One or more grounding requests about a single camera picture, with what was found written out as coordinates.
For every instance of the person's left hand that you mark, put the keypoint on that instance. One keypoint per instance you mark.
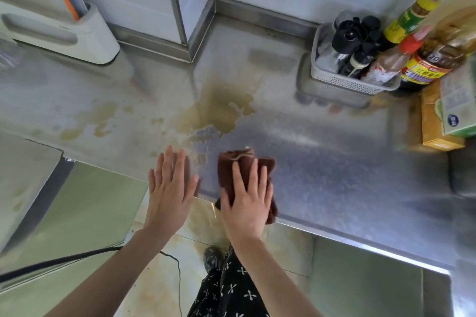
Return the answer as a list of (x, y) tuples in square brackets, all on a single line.
[(167, 205)]

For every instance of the person's right hand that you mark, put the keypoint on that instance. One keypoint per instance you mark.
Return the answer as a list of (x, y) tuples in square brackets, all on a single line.
[(247, 216)]

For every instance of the brown cleaning cloth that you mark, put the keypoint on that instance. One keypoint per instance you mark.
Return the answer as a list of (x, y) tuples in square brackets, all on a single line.
[(243, 166)]

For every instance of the red cap small bottle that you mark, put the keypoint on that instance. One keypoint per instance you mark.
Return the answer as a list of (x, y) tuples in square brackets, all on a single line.
[(390, 64)]

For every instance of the green label sauce bottle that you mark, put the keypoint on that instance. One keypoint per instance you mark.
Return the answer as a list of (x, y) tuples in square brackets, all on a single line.
[(407, 21)]

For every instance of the large oil bottle yellow cap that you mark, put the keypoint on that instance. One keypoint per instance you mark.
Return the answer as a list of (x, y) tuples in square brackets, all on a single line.
[(442, 53)]

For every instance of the person's left forearm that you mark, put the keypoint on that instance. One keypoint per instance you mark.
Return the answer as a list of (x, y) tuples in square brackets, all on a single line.
[(111, 279)]

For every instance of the person's right forearm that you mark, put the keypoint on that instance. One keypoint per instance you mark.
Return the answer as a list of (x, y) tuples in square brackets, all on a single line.
[(275, 283)]

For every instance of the stainless steel countertop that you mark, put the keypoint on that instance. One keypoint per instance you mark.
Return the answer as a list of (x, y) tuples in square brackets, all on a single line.
[(334, 179)]

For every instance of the dark shoe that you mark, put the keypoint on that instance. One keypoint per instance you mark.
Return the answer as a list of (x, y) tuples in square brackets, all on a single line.
[(214, 258)]

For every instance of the black patterned trousers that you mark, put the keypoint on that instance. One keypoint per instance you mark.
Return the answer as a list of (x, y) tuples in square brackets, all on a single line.
[(230, 290)]

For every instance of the grey plastic basket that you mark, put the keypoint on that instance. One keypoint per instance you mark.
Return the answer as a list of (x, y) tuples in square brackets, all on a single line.
[(353, 84)]

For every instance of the white cutting board stand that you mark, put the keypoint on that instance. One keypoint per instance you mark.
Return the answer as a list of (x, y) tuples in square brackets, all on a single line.
[(93, 42)]

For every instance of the black cap spice jar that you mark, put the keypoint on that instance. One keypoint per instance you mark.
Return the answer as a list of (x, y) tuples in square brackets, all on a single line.
[(371, 22), (359, 60), (375, 39)]

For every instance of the orange box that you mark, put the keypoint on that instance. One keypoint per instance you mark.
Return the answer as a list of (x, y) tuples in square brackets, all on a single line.
[(431, 131)]

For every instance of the steel shaker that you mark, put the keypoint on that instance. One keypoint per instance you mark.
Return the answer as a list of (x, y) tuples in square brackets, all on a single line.
[(340, 17)]

